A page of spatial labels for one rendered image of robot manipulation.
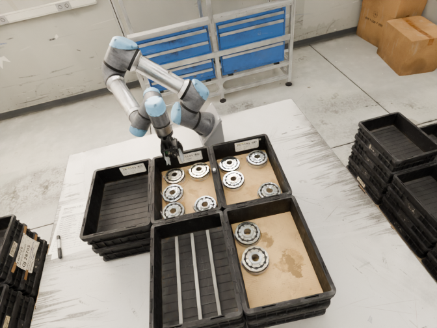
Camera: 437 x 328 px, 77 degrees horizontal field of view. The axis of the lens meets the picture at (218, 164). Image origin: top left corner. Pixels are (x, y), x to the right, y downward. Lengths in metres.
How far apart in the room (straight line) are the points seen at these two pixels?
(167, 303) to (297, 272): 0.49
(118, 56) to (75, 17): 2.42
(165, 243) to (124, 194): 0.38
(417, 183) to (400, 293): 0.95
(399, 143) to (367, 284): 1.14
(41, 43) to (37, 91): 0.65
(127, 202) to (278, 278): 0.78
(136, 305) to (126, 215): 0.39
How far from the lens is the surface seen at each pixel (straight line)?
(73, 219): 1.71
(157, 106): 1.08
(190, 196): 1.34
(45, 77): 4.25
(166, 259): 1.20
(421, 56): 3.87
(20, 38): 4.10
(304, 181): 1.52
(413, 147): 2.18
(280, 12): 3.17
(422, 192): 2.08
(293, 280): 1.11
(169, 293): 1.14
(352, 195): 1.51
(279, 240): 1.17
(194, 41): 3.01
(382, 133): 2.22
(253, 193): 1.30
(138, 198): 1.42
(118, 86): 1.44
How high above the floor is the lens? 1.87
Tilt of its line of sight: 46 degrees down
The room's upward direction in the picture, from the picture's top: 11 degrees counter-clockwise
